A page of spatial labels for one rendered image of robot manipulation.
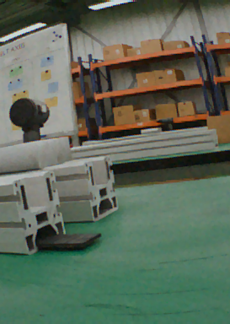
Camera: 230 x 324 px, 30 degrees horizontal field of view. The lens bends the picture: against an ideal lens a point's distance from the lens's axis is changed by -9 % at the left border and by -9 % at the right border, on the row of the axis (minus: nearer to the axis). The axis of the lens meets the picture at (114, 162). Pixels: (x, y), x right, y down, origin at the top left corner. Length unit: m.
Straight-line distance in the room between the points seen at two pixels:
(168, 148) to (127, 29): 10.04
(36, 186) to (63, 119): 3.14
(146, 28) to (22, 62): 8.03
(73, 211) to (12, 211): 0.19
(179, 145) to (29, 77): 2.15
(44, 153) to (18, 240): 0.23
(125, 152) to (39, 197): 1.56
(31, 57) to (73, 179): 3.28
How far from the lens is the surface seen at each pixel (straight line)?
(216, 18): 11.27
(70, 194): 0.66
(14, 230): 0.49
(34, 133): 0.91
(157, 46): 10.51
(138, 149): 2.07
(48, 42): 3.83
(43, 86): 3.81
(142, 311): 0.29
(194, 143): 2.00
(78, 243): 0.49
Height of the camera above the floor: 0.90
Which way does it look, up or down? 3 degrees down
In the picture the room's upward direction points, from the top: 8 degrees counter-clockwise
